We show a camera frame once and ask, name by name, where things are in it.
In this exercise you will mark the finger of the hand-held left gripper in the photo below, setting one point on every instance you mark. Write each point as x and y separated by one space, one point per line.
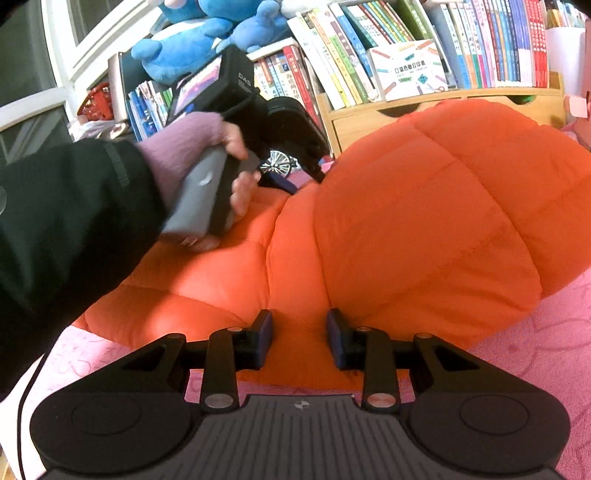
316 170
282 183

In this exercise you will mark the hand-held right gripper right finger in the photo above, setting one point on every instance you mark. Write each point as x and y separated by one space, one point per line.
334 342

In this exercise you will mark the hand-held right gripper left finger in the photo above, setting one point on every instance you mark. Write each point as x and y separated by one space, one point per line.
265 339

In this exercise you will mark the orange down jacket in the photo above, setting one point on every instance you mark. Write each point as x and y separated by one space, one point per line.
415 207

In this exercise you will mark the person's left forearm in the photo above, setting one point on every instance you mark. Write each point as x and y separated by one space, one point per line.
78 221

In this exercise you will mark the person's left hand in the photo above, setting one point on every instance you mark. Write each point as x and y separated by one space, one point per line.
236 141

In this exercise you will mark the toy car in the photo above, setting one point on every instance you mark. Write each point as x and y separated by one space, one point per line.
279 164

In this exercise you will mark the row of leaning books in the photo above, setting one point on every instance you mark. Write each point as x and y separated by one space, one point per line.
281 74

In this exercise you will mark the wooden desktop drawer shelf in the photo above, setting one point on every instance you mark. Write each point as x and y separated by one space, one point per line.
364 122

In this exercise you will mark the white colourful printed box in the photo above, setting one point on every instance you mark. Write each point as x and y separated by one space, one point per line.
406 71

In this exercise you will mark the red basket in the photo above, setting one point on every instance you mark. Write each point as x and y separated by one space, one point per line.
97 99

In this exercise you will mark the pink bed sheet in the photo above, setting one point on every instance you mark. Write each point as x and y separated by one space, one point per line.
531 341

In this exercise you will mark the row of upright books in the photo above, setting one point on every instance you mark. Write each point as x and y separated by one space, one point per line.
485 41

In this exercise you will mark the white garment with black trim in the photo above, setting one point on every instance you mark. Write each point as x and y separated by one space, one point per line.
23 415

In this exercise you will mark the pink toy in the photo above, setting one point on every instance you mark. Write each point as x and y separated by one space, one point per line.
577 117

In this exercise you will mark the white container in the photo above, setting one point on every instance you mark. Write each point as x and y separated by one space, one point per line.
567 57

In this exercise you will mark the white window frame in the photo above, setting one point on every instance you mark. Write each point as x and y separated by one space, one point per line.
78 37

